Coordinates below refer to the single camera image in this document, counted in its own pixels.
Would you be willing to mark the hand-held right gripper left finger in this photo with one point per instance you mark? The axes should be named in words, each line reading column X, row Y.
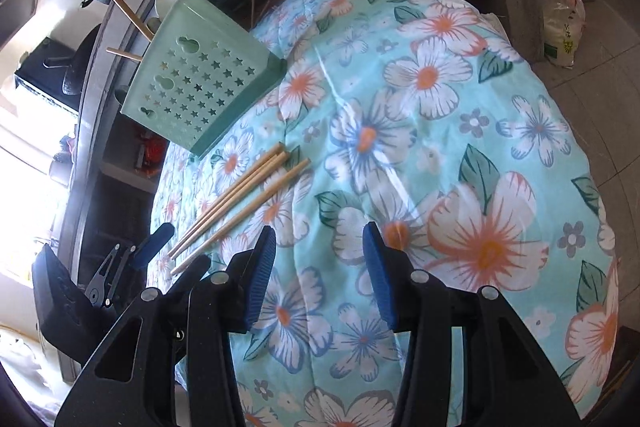
column 261, row 272

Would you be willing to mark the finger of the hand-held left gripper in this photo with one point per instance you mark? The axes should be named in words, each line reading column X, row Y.
column 192, row 271
column 152, row 247

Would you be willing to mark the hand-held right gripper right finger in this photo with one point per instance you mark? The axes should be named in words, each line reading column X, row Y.
column 380, row 277

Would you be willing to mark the wooden chopstick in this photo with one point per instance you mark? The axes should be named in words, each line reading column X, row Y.
column 250, row 187
column 125, row 53
column 250, row 209
column 127, row 9
column 235, row 187

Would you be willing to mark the green plastic utensil basket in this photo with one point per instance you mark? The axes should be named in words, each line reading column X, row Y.
column 200, row 72

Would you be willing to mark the white rice spoon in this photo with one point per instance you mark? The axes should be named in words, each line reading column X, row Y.
column 167, row 2

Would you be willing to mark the red packet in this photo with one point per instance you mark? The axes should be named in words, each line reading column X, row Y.
column 150, row 149

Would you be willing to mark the floral blue blanket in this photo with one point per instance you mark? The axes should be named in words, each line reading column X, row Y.
column 425, row 132

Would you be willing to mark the black appliance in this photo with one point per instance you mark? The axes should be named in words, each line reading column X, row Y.
column 60, row 72

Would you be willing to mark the thin wooden sticks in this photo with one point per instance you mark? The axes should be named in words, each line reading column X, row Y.
column 261, row 7

